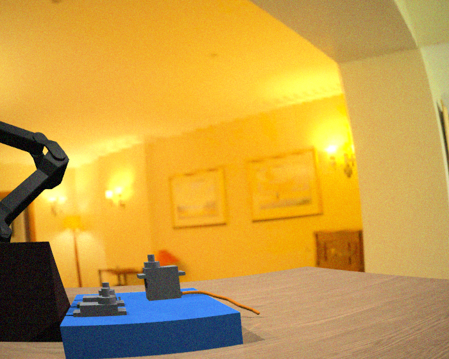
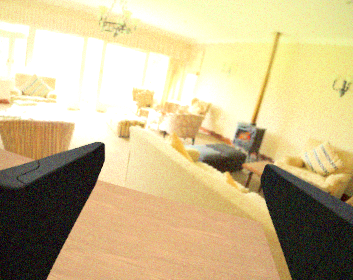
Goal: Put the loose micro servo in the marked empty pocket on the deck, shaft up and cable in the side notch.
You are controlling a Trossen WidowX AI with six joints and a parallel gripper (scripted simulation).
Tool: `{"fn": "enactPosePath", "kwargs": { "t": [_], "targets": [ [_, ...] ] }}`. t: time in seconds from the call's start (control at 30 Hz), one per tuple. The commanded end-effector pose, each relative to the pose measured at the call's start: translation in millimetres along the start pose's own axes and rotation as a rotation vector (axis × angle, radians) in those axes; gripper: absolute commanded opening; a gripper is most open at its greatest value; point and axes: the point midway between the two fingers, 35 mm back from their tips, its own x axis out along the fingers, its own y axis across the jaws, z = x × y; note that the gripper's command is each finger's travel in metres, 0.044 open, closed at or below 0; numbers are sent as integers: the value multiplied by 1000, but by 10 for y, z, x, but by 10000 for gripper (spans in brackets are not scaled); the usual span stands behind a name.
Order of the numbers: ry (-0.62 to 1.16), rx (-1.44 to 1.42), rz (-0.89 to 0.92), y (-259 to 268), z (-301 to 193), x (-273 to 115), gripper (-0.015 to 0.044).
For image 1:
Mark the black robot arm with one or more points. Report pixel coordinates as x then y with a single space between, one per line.
49 173

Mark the blue flat deck plate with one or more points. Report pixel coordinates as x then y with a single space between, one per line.
120 325

